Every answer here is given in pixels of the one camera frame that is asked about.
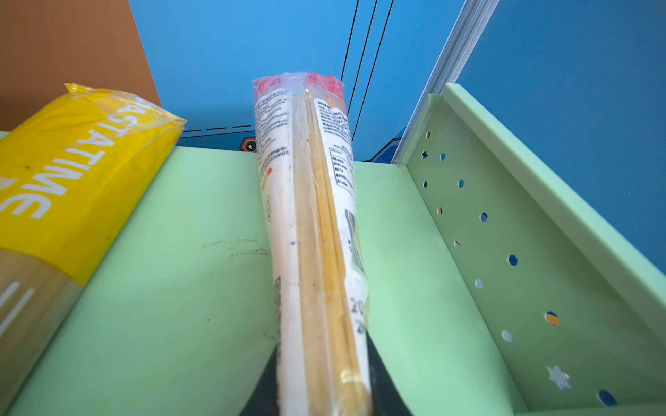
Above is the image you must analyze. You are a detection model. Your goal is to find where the green two-tier shelf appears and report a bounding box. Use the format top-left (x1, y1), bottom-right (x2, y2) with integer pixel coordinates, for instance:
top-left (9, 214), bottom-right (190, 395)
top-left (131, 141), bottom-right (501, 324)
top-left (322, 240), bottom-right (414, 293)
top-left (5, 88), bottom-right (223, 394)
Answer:
top-left (10, 84), bottom-right (665, 415)

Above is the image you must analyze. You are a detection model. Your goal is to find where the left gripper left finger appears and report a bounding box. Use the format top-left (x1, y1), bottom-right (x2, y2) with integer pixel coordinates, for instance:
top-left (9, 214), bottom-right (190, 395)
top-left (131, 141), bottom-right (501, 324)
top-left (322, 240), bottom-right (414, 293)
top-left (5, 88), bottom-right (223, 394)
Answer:
top-left (239, 348), bottom-right (279, 416)

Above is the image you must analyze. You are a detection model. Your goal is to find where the red spaghetti bag white label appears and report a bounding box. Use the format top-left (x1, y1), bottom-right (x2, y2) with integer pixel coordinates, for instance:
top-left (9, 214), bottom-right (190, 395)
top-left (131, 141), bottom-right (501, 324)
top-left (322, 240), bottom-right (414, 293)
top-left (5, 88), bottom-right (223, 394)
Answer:
top-left (253, 72), bottom-right (374, 415)

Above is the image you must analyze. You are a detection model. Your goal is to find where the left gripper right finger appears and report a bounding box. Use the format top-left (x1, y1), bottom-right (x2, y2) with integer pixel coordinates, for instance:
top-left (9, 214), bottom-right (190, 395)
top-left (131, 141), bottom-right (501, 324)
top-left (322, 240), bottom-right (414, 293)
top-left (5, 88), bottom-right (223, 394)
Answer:
top-left (366, 333), bottom-right (411, 416)

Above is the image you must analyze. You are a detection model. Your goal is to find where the yellow spaghetti bag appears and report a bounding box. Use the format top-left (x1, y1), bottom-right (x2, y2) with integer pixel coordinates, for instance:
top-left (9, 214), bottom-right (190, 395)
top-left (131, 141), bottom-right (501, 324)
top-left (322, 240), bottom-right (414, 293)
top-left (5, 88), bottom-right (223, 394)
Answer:
top-left (1, 83), bottom-right (186, 411)

